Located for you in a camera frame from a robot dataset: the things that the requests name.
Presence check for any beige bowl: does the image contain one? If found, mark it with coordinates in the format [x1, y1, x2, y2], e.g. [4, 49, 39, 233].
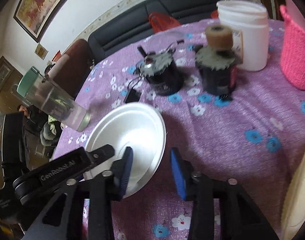
[281, 153, 305, 239]

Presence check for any seated person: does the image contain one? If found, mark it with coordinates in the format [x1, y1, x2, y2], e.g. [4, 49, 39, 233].
[17, 105, 61, 157]

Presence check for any purple floral tablecloth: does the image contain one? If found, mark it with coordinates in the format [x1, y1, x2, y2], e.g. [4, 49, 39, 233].
[54, 19, 305, 231]

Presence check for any clear bottle green lid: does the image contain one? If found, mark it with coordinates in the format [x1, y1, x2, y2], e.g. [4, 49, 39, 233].
[17, 67, 91, 132]

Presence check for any small white bowl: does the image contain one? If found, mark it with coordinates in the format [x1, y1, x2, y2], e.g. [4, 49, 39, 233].
[84, 102, 167, 198]

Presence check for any brown armchair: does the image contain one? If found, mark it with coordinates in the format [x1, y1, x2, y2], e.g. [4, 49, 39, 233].
[44, 39, 94, 99]

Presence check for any black motor with brown roll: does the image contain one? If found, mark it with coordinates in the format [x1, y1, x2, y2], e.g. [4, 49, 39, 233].
[193, 24, 241, 100]

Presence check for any black motor device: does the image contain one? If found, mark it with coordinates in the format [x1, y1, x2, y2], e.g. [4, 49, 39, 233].
[135, 45, 184, 96]

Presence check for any pink knitted cup sleeve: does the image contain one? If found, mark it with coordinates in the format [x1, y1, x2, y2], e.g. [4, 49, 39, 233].
[280, 5, 305, 90]

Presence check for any white plastic jar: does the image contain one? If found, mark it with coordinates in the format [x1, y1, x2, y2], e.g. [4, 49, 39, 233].
[216, 0, 269, 72]

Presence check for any framed painting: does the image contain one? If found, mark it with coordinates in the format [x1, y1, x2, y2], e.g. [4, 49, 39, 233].
[14, 0, 67, 43]

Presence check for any red plastic bag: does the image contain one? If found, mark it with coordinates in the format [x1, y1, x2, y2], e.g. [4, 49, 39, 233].
[149, 12, 181, 33]

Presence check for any black leather sofa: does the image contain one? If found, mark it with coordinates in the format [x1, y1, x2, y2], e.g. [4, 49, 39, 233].
[88, 0, 221, 63]

